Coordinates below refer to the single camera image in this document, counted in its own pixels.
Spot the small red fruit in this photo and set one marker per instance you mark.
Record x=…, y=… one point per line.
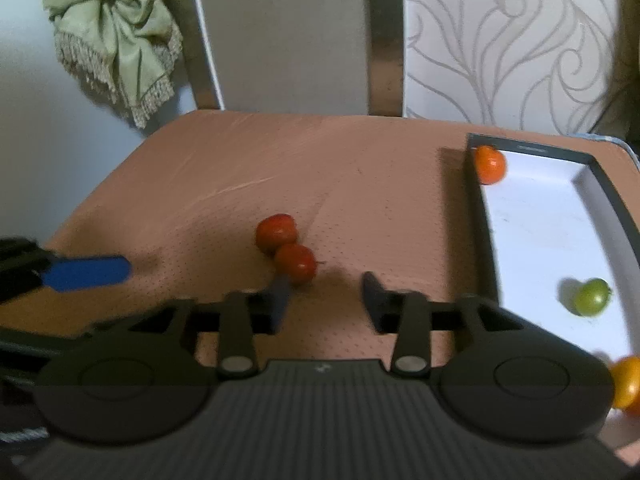
x=296, y=263
x=276, y=232

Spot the chair backrest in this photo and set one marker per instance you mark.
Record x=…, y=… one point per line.
x=290, y=35

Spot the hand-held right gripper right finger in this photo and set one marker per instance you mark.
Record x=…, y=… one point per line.
x=373, y=304

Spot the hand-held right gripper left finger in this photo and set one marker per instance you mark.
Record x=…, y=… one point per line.
x=278, y=305

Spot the dark box with white inside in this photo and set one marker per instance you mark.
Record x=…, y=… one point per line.
x=540, y=240

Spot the green fringed scarf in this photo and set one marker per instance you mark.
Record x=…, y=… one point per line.
x=125, y=25

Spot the yellow mango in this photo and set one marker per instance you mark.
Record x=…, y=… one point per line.
x=628, y=382

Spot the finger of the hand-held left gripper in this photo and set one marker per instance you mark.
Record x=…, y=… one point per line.
x=90, y=272

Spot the orange tangerine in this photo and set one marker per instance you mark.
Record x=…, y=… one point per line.
x=490, y=164

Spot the small green fruit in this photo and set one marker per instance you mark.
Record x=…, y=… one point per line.
x=591, y=297

